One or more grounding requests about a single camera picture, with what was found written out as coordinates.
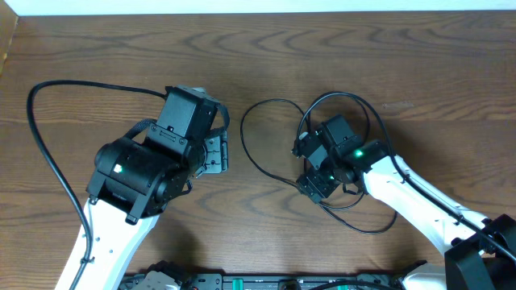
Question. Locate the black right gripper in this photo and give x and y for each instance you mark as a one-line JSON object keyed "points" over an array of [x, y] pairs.
{"points": [[310, 184]]}

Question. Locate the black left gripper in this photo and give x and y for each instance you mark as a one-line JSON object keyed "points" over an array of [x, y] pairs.
{"points": [[221, 156]]}

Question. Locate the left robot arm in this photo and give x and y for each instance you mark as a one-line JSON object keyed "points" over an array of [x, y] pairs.
{"points": [[137, 175]]}

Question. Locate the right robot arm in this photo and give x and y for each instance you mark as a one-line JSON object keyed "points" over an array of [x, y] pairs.
{"points": [[479, 252]]}

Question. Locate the wooden side panel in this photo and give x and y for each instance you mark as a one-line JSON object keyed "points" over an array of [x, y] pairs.
{"points": [[9, 21]]}

